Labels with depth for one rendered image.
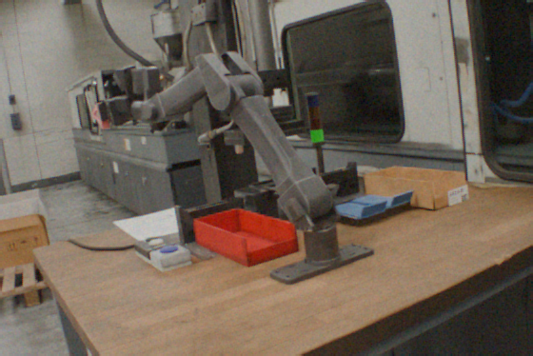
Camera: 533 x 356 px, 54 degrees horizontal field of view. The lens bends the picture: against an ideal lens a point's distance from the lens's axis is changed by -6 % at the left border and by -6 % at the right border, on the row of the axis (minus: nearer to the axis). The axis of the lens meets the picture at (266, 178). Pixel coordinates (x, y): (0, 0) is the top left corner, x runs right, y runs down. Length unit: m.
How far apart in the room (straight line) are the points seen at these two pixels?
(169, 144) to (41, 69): 6.32
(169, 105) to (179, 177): 3.27
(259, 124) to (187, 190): 3.50
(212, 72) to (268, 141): 0.18
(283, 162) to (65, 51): 9.68
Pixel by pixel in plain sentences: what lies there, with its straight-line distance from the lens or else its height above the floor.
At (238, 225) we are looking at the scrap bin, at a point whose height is 0.92.
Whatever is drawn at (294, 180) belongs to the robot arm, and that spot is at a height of 1.07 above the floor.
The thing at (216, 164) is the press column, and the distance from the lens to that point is 1.58.
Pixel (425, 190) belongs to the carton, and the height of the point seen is 0.95.
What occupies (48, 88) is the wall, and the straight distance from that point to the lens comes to 10.50.
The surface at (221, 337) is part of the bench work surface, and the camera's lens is 0.82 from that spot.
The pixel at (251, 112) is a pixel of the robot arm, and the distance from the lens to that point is 1.05.
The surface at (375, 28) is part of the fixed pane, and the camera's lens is 2.02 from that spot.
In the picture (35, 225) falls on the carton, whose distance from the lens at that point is 4.52.
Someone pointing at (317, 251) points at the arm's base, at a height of 0.94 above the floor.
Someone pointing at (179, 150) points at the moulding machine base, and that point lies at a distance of 4.48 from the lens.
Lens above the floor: 1.25
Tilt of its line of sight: 10 degrees down
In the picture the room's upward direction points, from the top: 8 degrees counter-clockwise
